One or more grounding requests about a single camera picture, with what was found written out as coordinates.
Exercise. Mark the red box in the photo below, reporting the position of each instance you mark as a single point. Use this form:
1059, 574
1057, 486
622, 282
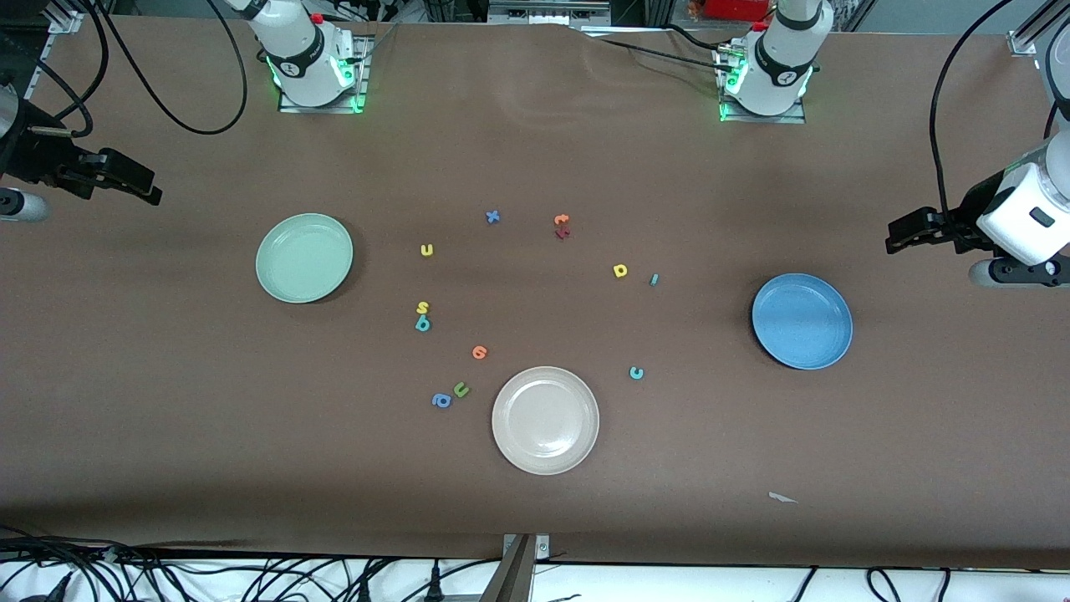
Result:
736, 8

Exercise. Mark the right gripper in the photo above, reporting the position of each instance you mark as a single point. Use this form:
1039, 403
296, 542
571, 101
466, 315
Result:
33, 156

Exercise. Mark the black power plug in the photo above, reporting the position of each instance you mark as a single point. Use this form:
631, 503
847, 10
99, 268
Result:
364, 589
435, 581

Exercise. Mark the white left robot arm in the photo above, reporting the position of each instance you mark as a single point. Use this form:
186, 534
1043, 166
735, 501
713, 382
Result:
782, 50

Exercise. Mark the green plate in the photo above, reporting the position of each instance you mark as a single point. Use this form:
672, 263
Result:
303, 257

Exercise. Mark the green foam letter u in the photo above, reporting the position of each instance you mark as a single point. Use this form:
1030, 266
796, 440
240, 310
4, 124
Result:
461, 390

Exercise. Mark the silver metal frame piece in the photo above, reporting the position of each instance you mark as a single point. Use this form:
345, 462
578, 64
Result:
547, 12

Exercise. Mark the blue foam letter a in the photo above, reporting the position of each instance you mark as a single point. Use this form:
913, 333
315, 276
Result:
441, 401

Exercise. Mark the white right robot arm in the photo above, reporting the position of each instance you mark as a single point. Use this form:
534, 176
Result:
292, 42

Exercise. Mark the blue plate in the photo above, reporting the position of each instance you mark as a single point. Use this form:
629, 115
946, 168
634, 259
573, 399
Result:
802, 321

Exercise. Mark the beige plate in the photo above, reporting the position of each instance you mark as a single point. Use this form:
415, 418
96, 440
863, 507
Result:
545, 420

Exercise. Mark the aluminium frame profile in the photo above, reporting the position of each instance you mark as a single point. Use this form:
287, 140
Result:
63, 17
1032, 33

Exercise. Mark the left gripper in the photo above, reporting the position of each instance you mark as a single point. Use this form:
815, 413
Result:
972, 207

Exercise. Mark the metal table bracket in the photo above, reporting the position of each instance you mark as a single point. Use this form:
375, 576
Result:
518, 568

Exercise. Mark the white paper scrap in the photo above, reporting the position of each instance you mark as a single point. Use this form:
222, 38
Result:
782, 497

